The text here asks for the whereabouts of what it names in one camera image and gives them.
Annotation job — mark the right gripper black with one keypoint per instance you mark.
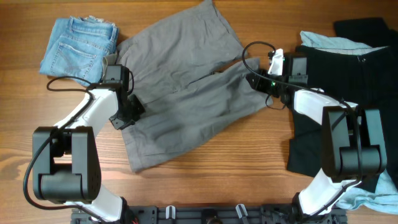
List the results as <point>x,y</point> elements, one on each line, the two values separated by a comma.
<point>259,83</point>

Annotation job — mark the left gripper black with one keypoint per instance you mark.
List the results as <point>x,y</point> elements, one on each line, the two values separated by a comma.
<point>138,110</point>

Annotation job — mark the grey cotton shorts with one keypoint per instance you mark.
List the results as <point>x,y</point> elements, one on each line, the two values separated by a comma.
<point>191,80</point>

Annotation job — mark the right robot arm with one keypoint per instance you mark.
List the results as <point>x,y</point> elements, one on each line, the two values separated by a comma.
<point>352,147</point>

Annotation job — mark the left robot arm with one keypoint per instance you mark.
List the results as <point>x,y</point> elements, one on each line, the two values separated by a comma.
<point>65,170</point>

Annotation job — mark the folded blue denim jeans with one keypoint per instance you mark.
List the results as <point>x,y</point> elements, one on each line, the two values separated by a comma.
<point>77,47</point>

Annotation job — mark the black garment under pile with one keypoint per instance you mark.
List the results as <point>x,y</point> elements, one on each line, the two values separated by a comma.
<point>368,80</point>

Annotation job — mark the black garment at corner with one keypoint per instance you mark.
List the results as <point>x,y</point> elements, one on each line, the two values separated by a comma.
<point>372,31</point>

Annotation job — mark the light blue garment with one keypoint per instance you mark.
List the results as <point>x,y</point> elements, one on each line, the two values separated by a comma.
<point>384,197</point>

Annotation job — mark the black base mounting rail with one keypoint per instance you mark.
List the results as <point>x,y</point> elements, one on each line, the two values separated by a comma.
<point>264,214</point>

